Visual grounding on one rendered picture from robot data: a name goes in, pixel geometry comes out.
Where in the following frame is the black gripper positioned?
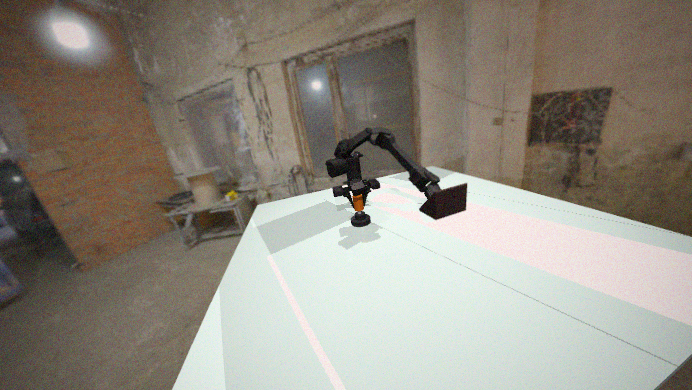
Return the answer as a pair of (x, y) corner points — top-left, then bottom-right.
(332, 170), (381, 209)

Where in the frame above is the orange cylinder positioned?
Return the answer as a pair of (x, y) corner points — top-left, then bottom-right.
(352, 194), (364, 211)

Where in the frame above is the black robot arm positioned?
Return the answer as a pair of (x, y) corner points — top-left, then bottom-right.
(325, 127), (441, 200)

